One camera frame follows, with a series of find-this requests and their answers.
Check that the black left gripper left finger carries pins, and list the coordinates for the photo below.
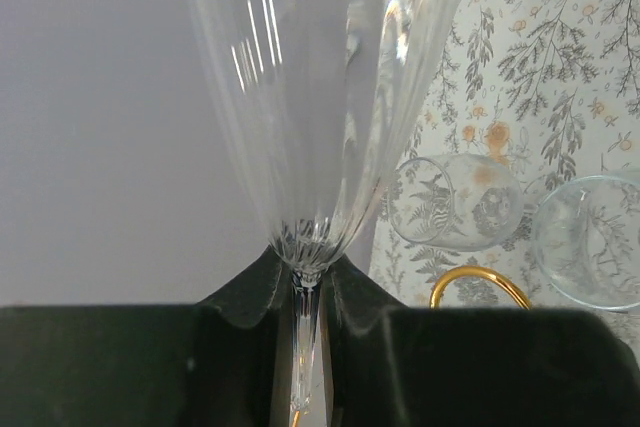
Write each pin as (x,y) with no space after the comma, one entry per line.
(224,361)

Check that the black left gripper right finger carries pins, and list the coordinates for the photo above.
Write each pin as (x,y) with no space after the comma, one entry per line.
(387,364)

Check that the gold wire wine glass rack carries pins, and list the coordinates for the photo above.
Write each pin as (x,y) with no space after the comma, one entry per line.
(476,287)

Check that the clear wine glass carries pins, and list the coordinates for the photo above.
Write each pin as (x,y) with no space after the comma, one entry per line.
(460,202)
(585,240)
(317,100)

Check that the floral patterned table mat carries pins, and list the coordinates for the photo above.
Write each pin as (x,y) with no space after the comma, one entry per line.
(548,88)

